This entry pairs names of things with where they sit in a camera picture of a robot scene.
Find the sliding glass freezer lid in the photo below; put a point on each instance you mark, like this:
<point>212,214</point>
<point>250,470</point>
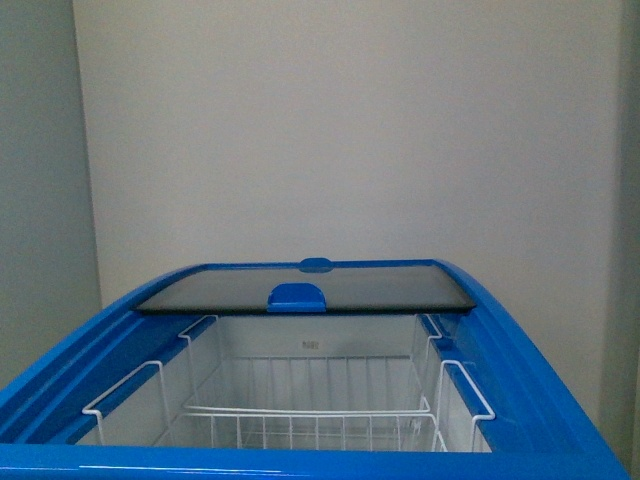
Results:
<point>331,290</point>

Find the white chest freezer blue rim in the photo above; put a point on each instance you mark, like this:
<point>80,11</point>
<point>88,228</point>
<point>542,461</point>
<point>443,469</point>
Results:
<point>539,432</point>

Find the white wire freezer basket rear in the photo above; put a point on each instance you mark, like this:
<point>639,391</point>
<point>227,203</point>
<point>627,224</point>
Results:
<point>315,364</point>

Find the white wire freezer basket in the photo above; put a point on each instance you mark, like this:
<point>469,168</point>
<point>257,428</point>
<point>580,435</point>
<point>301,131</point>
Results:
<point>157,414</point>
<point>315,364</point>

